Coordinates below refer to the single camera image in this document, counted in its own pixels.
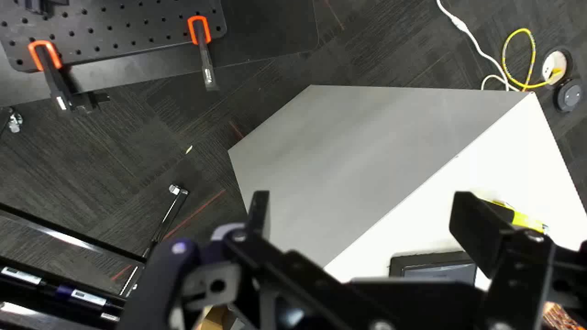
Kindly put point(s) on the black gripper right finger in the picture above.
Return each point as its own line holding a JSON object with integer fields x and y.
{"x": 501, "y": 245}

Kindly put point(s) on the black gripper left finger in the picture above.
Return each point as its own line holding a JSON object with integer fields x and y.
{"x": 287, "y": 276}

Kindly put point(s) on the black perforated board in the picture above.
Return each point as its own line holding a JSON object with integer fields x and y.
{"x": 122, "y": 30}

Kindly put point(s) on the yellow and black tape measure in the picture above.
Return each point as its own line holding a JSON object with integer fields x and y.
{"x": 525, "y": 221}

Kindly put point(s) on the silver metal rod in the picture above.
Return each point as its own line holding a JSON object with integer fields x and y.
{"x": 167, "y": 212}

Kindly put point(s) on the grey round floor outlet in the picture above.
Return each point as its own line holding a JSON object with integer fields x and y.
{"x": 569, "y": 96}

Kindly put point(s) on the white round floor outlet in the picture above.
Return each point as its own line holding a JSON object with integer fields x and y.
{"x": 553, "y": 62}

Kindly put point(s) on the black tube with white labels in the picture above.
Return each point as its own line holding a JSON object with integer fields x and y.
{"x": 61, "y": 293}

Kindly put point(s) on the small metal foot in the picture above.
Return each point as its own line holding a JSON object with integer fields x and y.
{"x": 15, "y": 120}

